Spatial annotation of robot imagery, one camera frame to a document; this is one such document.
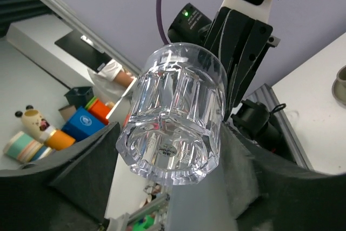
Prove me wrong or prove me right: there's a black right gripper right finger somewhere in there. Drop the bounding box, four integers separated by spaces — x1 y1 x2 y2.
220 124 345 230

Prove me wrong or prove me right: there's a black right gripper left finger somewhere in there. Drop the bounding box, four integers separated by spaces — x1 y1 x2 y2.
1 123 120 230

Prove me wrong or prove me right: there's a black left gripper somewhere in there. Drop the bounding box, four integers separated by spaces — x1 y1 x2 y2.
203 8 280 111

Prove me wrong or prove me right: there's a clear faceted glass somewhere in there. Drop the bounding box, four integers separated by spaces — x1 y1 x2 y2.
116 43 227 186

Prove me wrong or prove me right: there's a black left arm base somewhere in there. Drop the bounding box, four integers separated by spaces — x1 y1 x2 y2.
231 100 286 154

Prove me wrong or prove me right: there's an orange cup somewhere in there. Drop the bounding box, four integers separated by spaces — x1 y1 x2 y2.
45 129 76 150

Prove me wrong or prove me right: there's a striped pastel cup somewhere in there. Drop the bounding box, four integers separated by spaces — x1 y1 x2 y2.
3 131 55 163

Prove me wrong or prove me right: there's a blue box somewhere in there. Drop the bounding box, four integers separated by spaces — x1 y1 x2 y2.
62 107 105 142

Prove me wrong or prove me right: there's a cream bear figure bottle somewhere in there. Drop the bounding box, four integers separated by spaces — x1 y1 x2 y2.
15 105 55 143

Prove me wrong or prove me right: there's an orange box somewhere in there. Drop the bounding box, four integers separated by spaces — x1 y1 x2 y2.
86 98 111 125

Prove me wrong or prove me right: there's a black bin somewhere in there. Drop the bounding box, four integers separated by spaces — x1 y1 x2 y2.
64 87 94 109

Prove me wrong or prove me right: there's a grey saucer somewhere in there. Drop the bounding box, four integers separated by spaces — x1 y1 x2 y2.
331 80 346 107

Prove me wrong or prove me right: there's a person in white shirt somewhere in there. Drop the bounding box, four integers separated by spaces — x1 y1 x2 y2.
88 59 136 101

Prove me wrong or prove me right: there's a black monitor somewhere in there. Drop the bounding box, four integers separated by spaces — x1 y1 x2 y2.
55 30 112 73

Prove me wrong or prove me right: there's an aluminium mounting rail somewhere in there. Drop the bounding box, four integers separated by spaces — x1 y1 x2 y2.
16 0 314 171

